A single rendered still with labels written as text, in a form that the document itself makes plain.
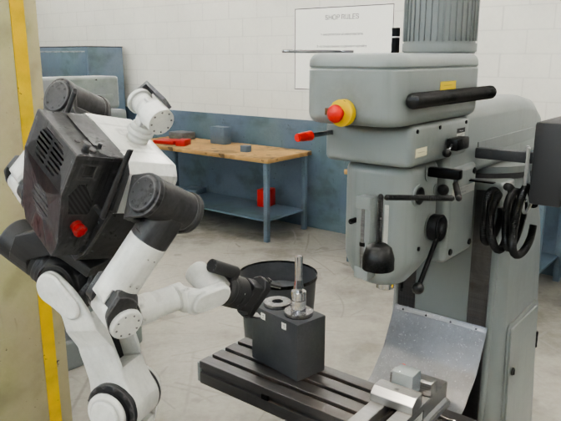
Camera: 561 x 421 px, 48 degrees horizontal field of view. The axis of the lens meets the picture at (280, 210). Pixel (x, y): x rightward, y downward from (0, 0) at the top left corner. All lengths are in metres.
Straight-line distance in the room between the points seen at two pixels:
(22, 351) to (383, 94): 2.17
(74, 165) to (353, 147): 0.65
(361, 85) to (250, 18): 6.10
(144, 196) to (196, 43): 6.77
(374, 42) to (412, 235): 5.01
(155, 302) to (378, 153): 0.63
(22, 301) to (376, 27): 4.57
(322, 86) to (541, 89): 4.50
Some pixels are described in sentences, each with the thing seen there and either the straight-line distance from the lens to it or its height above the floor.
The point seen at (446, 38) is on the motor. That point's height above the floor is 1.93.
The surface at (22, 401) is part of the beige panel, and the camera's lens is 3.18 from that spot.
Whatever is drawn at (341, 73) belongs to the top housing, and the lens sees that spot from 1.44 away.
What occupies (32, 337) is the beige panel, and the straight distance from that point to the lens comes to 3.09.
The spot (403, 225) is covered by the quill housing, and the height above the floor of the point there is 1.48.
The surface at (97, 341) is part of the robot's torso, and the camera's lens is 1.69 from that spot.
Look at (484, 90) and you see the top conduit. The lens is 1.72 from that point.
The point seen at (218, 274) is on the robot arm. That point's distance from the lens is 1.61.
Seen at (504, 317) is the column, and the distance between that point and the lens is 2.08.
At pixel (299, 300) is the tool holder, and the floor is 1.16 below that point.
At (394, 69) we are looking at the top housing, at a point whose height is 1.85.
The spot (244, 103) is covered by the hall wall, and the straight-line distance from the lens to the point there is 7.55.
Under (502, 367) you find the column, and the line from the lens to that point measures 2.15.
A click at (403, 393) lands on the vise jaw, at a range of 1.75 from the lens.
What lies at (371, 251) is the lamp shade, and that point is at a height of 1.46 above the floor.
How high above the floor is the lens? 1.88
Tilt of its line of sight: 14 degrees down
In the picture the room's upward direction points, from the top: straight up
